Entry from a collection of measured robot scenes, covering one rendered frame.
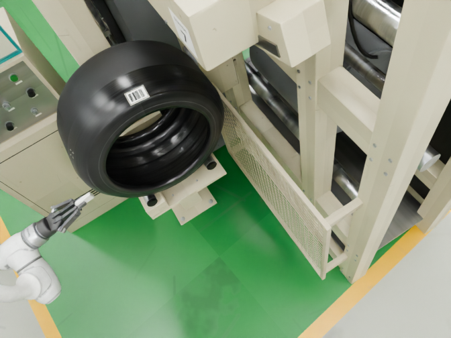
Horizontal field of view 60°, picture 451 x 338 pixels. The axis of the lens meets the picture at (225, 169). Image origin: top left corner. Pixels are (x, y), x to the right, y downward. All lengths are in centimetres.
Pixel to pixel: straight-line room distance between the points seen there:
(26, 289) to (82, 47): 87
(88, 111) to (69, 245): 170
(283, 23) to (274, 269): 175
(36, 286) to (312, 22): 130
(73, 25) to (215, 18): 72
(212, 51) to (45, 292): 116
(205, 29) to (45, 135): 145
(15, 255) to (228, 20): 121
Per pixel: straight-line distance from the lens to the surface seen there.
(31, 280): 163
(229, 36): 82
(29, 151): 215
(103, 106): 119
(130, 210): 269
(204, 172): 169
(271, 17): 79
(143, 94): 116
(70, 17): 140
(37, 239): 164
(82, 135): 123
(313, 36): 81
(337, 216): 135
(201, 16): 76
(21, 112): 205
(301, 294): 228
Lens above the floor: 224
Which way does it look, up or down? 59 degrees down
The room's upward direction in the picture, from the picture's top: 22 degrees counter-clockwise
